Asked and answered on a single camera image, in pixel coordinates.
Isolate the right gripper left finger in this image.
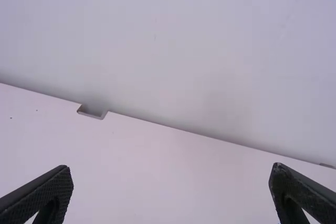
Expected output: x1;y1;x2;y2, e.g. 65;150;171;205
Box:
0;165;75;224

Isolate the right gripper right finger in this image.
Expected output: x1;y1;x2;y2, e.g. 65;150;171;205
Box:
268;162;336;224

